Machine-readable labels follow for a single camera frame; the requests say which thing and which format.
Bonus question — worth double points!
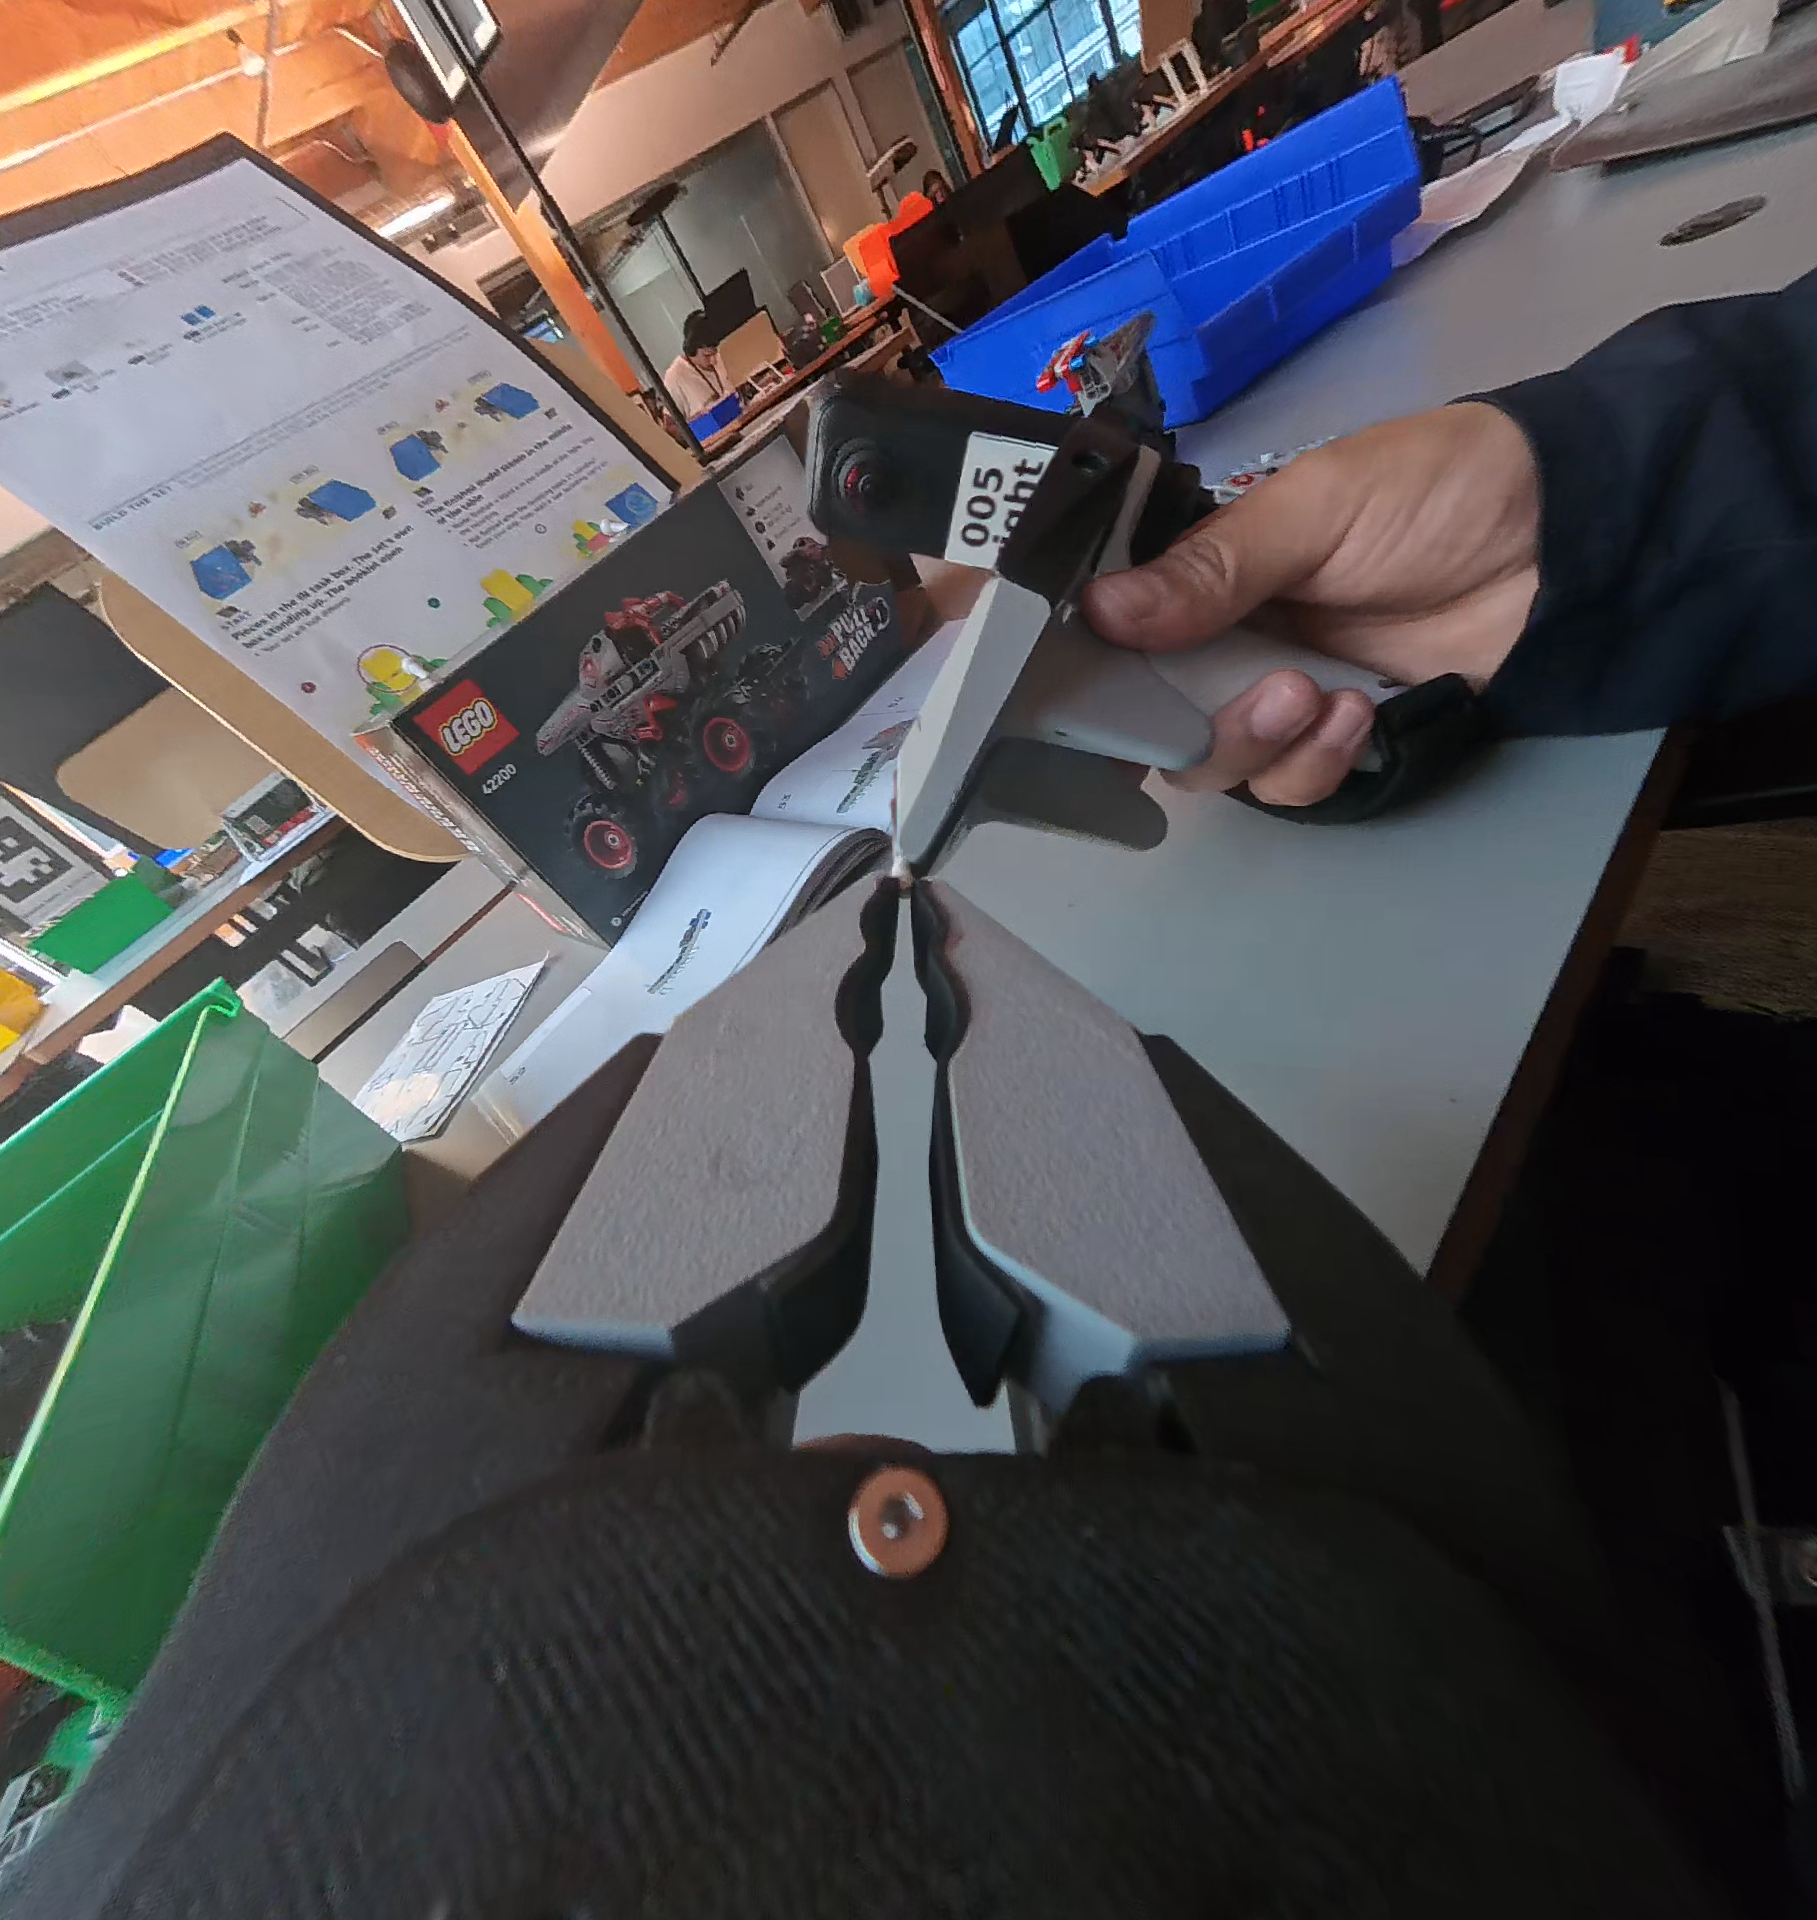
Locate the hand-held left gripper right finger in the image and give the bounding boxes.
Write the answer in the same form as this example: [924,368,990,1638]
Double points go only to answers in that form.
[914,881,1297,1411]

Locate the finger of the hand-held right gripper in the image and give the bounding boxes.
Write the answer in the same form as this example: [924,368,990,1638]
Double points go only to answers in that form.
[891,574,1076,876]

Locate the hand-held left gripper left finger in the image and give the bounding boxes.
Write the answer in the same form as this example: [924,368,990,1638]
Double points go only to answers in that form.
[513,881,884,1388]

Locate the person's right forearm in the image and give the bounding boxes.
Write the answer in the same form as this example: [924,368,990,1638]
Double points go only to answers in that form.
[1478,237,1817,740]

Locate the partly built lego model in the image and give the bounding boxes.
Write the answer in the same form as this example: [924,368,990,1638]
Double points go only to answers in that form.
[1032,312,1162,419]

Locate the open lego instruction booklet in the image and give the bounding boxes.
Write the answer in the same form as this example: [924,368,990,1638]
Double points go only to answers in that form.
[512,630,969,1131]

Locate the black lego set box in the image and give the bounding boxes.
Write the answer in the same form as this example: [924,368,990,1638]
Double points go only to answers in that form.
[351,436,946,951]

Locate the person's right hand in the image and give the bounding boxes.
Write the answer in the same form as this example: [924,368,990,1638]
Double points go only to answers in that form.
[1080,400,1543,809]

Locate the grey sticker sheet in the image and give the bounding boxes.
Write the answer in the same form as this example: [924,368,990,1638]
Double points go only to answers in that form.
[351,956,553,1146]

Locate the blue plastic bin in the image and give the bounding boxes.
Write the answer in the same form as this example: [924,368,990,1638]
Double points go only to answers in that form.
[926,76,1429,432]

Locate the large paned window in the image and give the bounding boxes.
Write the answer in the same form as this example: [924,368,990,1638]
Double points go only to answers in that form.
[942,0,1149,148]

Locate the green plastic bin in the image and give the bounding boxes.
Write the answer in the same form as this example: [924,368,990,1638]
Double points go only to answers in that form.
[0,977,413,1712]

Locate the beige wooden board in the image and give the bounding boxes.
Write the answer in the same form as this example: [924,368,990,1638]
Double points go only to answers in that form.
[99,579,529,869]

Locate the white crumpled papers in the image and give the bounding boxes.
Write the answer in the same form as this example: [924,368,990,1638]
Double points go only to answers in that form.
[1427,45,1653,263]

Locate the instruction sheet on stand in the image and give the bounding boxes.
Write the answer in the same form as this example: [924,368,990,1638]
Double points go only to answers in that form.
[0,133,708,738]

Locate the black and white marker tag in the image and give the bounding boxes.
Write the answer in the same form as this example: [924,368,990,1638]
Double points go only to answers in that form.
[0,788,114,937]

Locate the grey flat laptop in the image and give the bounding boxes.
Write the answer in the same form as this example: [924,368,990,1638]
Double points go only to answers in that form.
[1549,15,1817,169]

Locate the black strap with buckle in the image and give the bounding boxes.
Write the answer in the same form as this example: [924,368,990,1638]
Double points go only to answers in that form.
[1720,1372,1817,1803]

